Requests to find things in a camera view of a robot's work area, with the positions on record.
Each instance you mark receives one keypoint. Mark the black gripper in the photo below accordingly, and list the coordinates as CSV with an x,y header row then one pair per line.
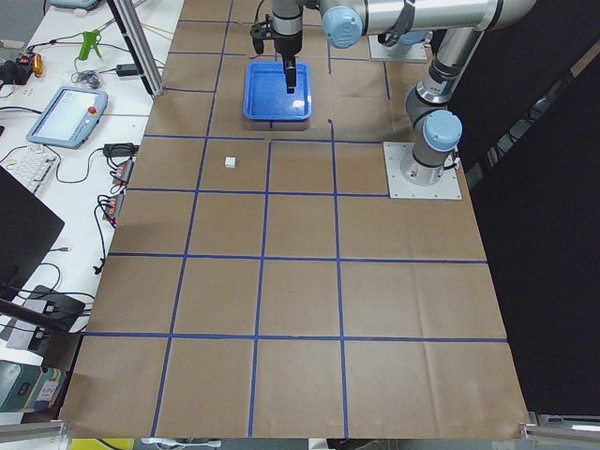
x,y
287,43

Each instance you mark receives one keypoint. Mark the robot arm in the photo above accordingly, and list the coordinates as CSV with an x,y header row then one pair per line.
x,y
345,22
407,39

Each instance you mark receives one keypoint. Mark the blue plastic tray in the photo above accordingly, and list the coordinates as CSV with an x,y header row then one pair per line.
x,y
266,97

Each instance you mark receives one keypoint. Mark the black power adapter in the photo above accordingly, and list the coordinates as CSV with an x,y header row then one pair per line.
x,y
126,70

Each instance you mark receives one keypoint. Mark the black usb hub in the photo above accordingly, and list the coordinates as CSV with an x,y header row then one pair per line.
x,y
122,173
111,206

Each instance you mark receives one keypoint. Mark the brown paper table cover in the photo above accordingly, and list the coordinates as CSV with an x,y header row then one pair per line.
x,y
290,296

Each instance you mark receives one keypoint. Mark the blue teach pendant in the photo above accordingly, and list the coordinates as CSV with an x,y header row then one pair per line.
x,y
69,118

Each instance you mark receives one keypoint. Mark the white keyboard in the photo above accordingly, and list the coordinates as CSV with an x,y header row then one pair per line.
x,y
31,169

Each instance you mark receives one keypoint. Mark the black monitor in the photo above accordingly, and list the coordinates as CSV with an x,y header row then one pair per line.
x,y
29,228

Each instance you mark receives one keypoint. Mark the black monitor stand base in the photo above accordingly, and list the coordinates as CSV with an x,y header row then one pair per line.
x,y
51,310

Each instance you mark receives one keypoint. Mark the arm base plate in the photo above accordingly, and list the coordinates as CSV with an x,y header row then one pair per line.
x,y
415,53
409,180

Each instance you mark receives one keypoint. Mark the aluminium frame post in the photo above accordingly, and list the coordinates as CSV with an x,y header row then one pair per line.
x,y
130,26

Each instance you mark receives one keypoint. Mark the green handled reacher grabber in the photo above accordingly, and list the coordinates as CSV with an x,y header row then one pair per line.
x,y
90,42

